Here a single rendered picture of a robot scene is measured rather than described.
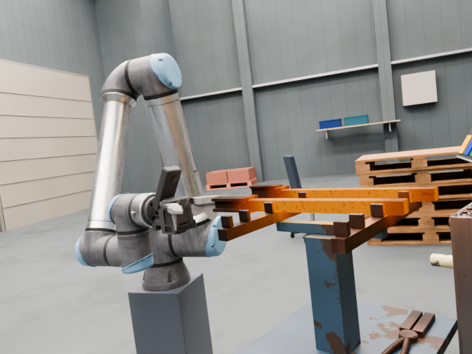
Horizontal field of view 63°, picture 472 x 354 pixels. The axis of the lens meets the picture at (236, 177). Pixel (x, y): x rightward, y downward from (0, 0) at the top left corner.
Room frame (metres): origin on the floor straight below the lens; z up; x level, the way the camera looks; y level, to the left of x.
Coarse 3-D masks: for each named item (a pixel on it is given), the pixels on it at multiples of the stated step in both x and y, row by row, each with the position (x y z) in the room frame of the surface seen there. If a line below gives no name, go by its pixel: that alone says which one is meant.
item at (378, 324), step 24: (312, 312) 0.83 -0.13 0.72; (360, 312) 0.80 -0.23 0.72; (384, 312) 0.79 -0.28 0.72; (408, 312) 0.78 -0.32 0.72; (264, 336) 0.75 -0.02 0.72; (288, 336) 0.73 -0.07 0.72; (312, 336) 0.72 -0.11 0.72; (360, 336) 0.70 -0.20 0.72; (384, 336) 0.69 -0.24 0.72; (432, 336) 0.67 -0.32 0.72
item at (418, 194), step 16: (256, 192) 0.93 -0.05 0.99; (272, 192) 0.90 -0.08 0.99; (288, 192) 0.86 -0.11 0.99; (320, 192) 0.80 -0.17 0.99; (336, 192) 0.78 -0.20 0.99; (352, 192) 0.75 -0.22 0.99; (368, 192) 0.73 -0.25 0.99; (384, 192) 0.71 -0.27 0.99; (416, 192) 0.67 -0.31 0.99; (432, 192) 0.65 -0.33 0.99
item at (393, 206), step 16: (224, 208) 0.83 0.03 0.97; (240, 208) 0.80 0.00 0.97; (256, 208) 0.76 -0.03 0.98; (288, 208) 0.71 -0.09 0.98; (304, 208) 0.69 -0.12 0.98; (320, 208) 0.67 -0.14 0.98; (336, 208) 0.65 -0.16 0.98; (352, 208) 0.63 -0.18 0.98; (368, 208) 0.61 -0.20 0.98; (400, 208) 0.58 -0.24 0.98
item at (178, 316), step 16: (176, 288) 1.42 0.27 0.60; (192, 288) 1.47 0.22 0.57; (144, 304) 1.42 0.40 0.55; (160, 304) 1.39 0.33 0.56; (176, 304) 1.37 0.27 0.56; (192, 304) 1.46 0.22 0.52; (144, 320) 1.42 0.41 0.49; (160, 320) 1.40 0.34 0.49; (176, 320) 1.37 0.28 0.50; (192, 320) 1.44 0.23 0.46; (208, 320) 1.57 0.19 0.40; (144, 336) 1.42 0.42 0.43; (160, 336) 1.40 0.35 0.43; (176, 336) 1.38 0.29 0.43; (192, 336) 1.43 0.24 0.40; (208, 336) 1.55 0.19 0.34; (144, 352) 1.43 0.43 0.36; (160, 352) 1.40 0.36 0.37; (176, 352) 1.38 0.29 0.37; (192, 352) 1.41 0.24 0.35; (208, 352) 1.53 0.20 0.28
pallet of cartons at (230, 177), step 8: (240, 168) 11.08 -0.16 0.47; (248, 168) 10.66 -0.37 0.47; (208, 176) 10.52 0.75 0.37; (216, 176) 10.45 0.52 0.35; (224, 176) 10.39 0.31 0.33; (232, 176) 10.35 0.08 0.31; (240, 176) 10.30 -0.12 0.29; (248, 176) 10.25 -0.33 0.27; (208, 184) 10.53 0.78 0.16; (216, 184) 10.46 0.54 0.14; (232, 184) 10.73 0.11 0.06; (240, 184) 11.05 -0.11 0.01; (248, 184) 10.25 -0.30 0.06
